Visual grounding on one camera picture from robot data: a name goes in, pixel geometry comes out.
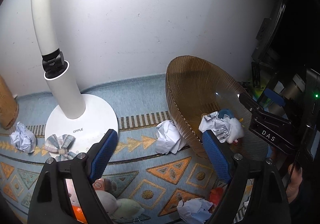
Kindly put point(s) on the blue patterned table mat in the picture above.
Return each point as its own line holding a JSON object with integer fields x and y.
{"x": 136, "y": 171}

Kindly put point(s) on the brown ribbed bowl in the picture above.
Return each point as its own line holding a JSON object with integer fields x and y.
{"x": 195, "y": 87}

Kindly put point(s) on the orange tangerine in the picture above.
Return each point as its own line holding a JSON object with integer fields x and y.
{"x": 216, "y": 195}
{"x": 79, "y": 214}

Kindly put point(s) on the white desk lamp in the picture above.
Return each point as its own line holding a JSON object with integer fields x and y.
{"x": 87, "y": 117}

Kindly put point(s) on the tricolour dango plush with stick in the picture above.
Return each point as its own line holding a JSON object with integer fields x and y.
{"x": 119, "y": 209}

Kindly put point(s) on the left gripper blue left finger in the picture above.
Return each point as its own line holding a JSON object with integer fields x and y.
{"x": 50, "y": 202}

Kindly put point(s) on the paper ball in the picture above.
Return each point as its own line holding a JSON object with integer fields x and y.
{"x": 224, "y": 126}
{"x": 23, "y": 139}
{"x": 168, "y": 138}
{"x": 194, "y": 210}

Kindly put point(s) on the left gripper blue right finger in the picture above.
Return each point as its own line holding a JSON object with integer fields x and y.
{"x": 267, "y": 202}

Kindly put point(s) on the right hand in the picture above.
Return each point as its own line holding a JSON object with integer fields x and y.
{"x": 294, "y": 184}

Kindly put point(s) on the brown cardboard pen holder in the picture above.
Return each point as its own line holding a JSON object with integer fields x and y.
{"x": 8, "y": 106}

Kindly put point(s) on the plaid fabric bow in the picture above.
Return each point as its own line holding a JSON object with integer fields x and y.
{"x": 59, "y": 147}

